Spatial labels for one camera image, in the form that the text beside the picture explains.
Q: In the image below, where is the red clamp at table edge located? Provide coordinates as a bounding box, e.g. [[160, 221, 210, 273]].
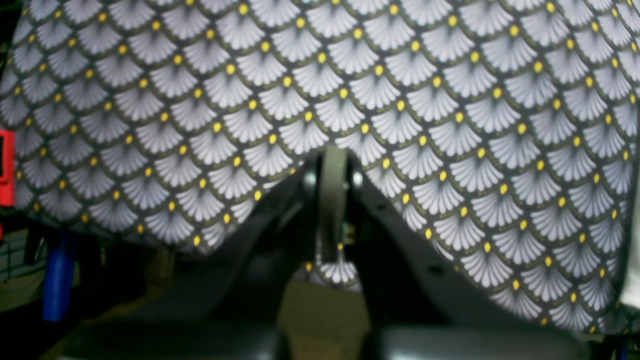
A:
[[0, 129, 16, 208]]

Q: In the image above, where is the blue table leg post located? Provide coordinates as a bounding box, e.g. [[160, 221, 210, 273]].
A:
[[42, 230, 76, 322]]

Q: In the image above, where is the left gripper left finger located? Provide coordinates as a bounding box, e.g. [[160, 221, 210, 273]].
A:
[[65, 150, 330, 360]]

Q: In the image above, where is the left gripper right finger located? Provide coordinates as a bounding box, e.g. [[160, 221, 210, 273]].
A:
[[330, 147, 586, 360]]

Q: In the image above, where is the patterned grey table cloth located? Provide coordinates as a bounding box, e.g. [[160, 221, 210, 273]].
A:
[[1, 0, 639, 334]]

